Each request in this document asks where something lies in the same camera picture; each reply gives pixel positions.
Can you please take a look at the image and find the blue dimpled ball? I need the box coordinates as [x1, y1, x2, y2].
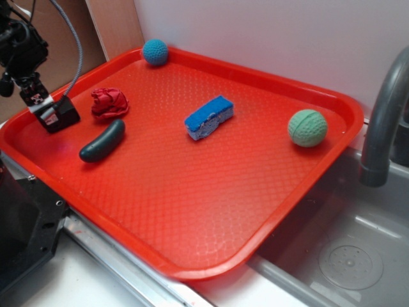
[142, 39, 169, 66]

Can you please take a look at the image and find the blue sponge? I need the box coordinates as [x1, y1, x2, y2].
[184, 96, 234, 141]

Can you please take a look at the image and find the red plastic tray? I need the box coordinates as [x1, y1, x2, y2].
[1, 48, 364, 281]

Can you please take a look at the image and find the crumpled red cloth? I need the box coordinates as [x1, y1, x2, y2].
[91, 88, 130, 120]

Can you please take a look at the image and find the grey toy faucet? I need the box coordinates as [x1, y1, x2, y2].
[359, 47, 408, 187]

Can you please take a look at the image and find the dark green toy cucumber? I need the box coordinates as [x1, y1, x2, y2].
[79, 119, 126, 163]

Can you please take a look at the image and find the small black box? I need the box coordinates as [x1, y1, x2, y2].
[34, 97, 81, 133]

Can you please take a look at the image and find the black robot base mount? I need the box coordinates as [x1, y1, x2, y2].
[1, 163, 68, 295]

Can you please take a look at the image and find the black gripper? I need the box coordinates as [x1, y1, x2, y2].
[1, 20, 61, 125]

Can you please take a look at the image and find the grey braided cable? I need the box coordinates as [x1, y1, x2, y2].
[49, 0, 84, 108]

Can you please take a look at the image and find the green dimpled ball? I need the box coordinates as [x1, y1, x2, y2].
[288, 109, 328, 148]

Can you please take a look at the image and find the grey plastic sink basin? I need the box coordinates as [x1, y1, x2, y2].
[188, 150, 409, 307]

